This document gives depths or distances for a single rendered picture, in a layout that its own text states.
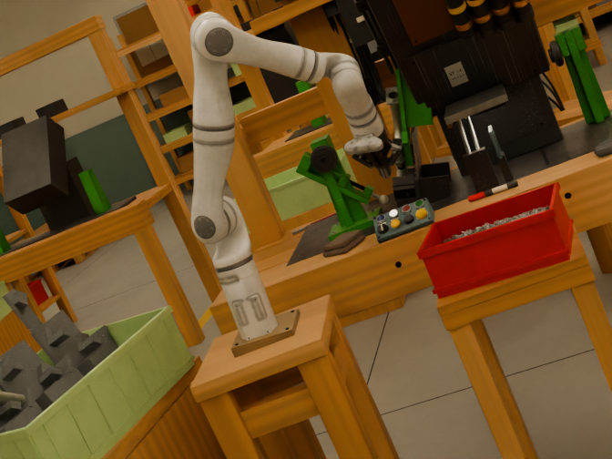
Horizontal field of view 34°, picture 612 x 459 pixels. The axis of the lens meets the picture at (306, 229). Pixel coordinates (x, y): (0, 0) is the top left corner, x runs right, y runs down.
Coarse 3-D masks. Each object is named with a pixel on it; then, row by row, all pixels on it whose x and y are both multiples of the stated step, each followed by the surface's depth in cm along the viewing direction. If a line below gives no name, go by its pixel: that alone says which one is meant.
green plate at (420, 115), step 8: (400, 72) 265; (400, 80) 264; (400, 88) 264; (408, 88) 265; (400, 96) 265; (408, 96) 266; (400, 104) 265; (408, 104) 266; (416, 104) 266; (424, 104) 266; (408, 112) 267; (416, 112) 266; (424, 112) 266; (408, 120) 267; (416, 120) 267; (424, 120) 267; (432, 120) 266; (408, 128) 273
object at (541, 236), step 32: (544, 192) 232; (448, 224) 241; (480, 224) 238; (512, 224) 215; (544, 224) 213; (448, 256) 222; (480, 256) 220; (512, 256) 218; (544, 256) 215; (448, 288) 224
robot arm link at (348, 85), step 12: (348, 72) 219; (336, 84) 219; (348, 84) 218; (360, 84) 219; (336, 96) 222; (348, 96) 221; (360, 96) 222; (348, 108) 225; (360, 108) 226; (372, 108) 228; (348, 120) 231; (360, 120) 228
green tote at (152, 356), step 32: (128, 320) 263; (160, 320) 253; (128, 352) 239; (160, 352) 250; (96, 384) 226; (128, 384) 236; (160, 384) 246; (64, 416) 215; (96, 416) 224; (128, 416) 233; (0, 448) 210; (32, 448) 206; (64, 448) 213; (96, 448) 221
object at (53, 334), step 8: (48, 328) 255; (56, 328) 257; (48, 336) 255; (56, 336) 253; (64, 336) 252; (80, 336) 262; (88, 336) 265; (96, 336) 261; (48, 344) 254; (56, 344) 255; (80, 344) 262; (88, 344) 260; (96, 344) 261; (88, 352) 263
